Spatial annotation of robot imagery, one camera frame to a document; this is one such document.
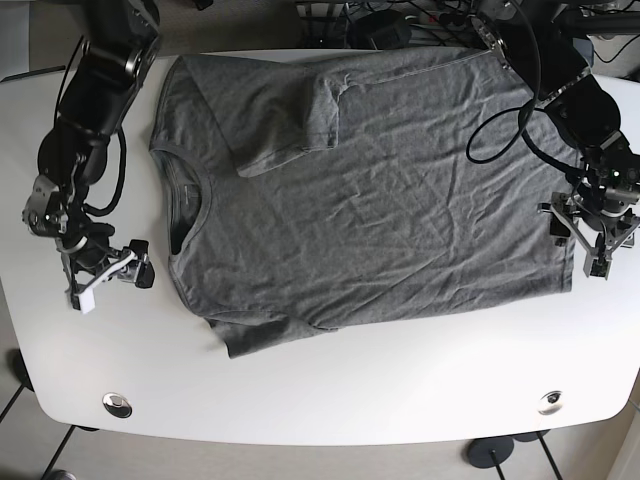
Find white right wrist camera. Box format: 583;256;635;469
69;289;96;314

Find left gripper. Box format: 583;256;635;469
538;152;639;259

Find left chrome table grommet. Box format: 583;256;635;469
102;392;133;419

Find grey sneaker shoe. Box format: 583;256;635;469
47;470;77;480

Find black power adapter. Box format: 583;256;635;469
347;9;412;50

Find grey T-shirt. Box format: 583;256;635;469
149;48;573;357

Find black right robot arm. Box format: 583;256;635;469
22;1;160;305

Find black round stand base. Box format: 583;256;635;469
465;436;514;469

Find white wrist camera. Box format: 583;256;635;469
583;252;611;280
69;289;96;314

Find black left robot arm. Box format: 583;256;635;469
468;1;639;277

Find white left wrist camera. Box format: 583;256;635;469
583;252;611;280

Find chrome table grommet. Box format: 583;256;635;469
102;392;133;419
536;390;564;416

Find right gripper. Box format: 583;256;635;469
22;174;154;295

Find right chrome table grommet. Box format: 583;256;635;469
536;390;564;416

